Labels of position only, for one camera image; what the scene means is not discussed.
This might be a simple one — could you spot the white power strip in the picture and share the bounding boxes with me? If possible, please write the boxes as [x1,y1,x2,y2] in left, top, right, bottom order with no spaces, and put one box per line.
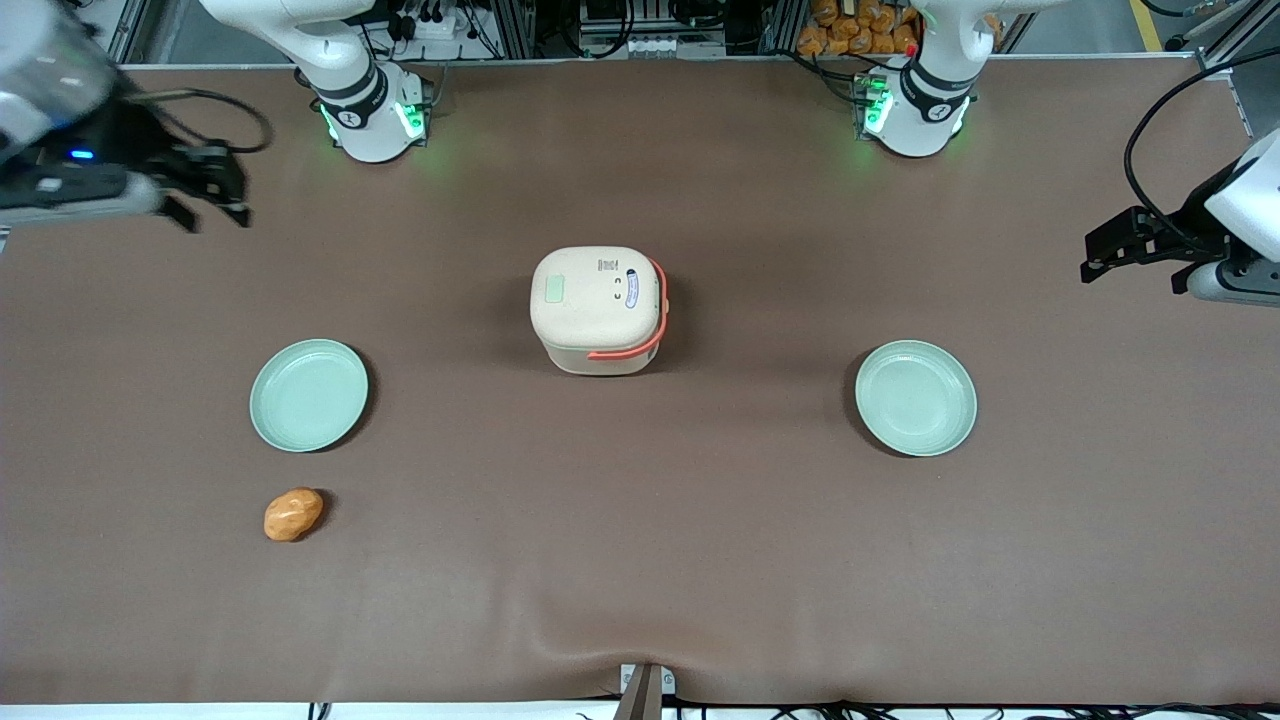
[392,8,473,43]

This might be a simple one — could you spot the cream rice cooker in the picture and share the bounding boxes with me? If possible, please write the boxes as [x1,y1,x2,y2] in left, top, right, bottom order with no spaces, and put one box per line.
[529,245,670,378]

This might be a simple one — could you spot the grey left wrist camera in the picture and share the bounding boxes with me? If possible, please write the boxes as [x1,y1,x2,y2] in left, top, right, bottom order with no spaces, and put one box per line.
[1187,258,1280,308]

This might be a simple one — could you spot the brown table mat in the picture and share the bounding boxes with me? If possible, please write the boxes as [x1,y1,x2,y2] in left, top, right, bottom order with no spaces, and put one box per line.
[0,57,1280,707]

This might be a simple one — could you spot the bag of orange breads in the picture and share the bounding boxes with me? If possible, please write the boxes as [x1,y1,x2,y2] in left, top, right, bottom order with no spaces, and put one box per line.
[796,0,923,59]

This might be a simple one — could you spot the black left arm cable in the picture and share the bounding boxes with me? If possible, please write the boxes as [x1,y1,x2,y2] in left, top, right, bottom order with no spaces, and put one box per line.
[1123,45,1280,253]

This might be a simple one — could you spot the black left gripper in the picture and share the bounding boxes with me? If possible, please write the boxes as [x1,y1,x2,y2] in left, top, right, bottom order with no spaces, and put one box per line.
[1079,205,1219,295]

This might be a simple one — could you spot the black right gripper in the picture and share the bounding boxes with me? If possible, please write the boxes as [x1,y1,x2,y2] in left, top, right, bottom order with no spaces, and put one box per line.
[50,100,253,235]

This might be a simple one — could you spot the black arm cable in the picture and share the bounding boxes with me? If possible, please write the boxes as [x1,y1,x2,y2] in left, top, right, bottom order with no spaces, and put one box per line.
[128,87,274,155]
[1123,45,1280,253]

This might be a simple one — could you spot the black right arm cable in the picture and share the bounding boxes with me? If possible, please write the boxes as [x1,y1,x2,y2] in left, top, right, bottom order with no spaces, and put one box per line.
[128,87,274,155]

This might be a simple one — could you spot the orange bread roll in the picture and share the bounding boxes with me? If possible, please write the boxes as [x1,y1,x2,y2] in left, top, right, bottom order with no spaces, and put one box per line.
[263,487,326,544]

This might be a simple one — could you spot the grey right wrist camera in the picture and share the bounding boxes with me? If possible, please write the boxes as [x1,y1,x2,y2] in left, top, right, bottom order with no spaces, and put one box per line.
[0,165,163,228]

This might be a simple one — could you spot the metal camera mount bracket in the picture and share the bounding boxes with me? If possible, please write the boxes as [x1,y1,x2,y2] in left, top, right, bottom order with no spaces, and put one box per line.
[612,662,678,720]

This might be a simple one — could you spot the mint green round plate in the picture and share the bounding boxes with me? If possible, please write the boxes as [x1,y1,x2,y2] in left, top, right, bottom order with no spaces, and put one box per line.
[854,340,979,459]
[249,339,370,454]

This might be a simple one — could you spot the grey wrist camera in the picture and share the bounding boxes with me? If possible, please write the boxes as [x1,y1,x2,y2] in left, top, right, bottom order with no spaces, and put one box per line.
[1187,258,1280,308]
[0,165,163,228]

